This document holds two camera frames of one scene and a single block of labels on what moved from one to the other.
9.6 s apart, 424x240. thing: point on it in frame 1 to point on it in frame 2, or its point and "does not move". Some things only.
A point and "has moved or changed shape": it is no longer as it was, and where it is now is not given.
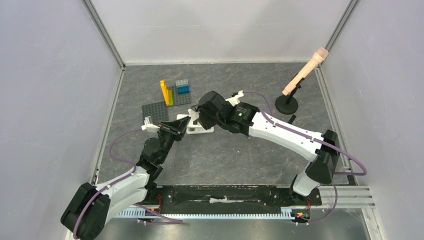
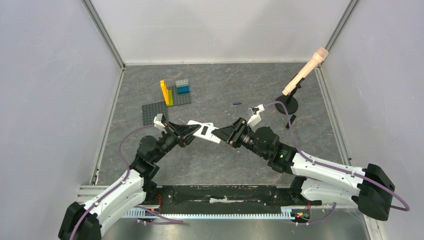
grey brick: x=181 y=83 does not move
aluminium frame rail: x=114 y=49 does not move
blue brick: x=183 y=90 does not move
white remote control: x=194 y=127 has moved or changed shape
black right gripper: x=200 y=114 to x=236 y=133
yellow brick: x=165 y=91 does not move
